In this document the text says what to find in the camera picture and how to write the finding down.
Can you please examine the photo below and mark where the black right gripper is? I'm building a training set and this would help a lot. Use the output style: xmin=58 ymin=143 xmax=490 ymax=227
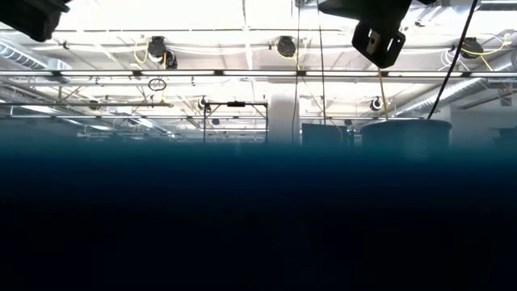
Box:
xmin=317 ymin=0 xmax=414 ymax=26

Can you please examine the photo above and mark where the long ceiling light bar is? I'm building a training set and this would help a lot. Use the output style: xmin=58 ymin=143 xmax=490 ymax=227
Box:
xmin=0 ymin=69 xmax=517 ymax=78

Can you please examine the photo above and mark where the dark background panel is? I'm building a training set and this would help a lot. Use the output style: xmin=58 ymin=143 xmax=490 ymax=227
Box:
xmin=301 ymin=122 xmax=351 ymax=147

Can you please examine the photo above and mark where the white column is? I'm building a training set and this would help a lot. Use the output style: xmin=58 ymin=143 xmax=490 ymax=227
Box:
xmin=268 ymin=91 xmax=301 ymax=143

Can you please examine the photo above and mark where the black plastic bucket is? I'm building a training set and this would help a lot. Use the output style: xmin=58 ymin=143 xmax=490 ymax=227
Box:
xmin=359 ymin=119 xmax=452 ymax=161

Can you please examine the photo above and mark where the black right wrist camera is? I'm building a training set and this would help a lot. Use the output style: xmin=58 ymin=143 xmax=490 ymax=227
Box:
xmin=350 ymin=19 xmax=407 ymax=70

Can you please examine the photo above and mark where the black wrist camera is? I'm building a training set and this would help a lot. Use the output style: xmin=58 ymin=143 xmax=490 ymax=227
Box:
xmin=0 ymin=0 xmax=72 ymax=44
xmin=350 ymin=19 xmax=407 ymax=70

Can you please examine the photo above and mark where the thin black hanging cord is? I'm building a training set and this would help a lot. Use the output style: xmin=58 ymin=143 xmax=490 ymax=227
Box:
xmin=317 ymin=3 xmax=327 ymax=126

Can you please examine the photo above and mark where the yellow hanging cord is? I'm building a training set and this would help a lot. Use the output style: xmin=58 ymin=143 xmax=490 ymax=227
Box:
xmin=376 ymin=66 xmax=389 ymax=121

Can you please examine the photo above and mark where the silver flexible duct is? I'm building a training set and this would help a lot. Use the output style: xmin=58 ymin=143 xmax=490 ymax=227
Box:
xmin=393 ymin=52 xmax=517 ymax=119

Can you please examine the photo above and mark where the black background frame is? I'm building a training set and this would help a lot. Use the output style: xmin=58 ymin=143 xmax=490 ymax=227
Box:
xmin=202 ymin=100 xmax=270 ymax=143

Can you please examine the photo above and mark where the black hanging cable loop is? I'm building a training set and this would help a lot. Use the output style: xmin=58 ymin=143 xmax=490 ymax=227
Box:
xmin=147 ymin=77 xmax=168 ymax=92

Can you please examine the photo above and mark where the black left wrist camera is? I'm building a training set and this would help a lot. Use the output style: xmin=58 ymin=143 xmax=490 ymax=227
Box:
xmin=0 ymin=0 xmax=72 ymax=44

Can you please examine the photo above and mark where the silver ceiling air duct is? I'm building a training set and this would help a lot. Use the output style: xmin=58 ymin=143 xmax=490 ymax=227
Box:
xmin=0 ymin=38 xmax=73 ymax=85

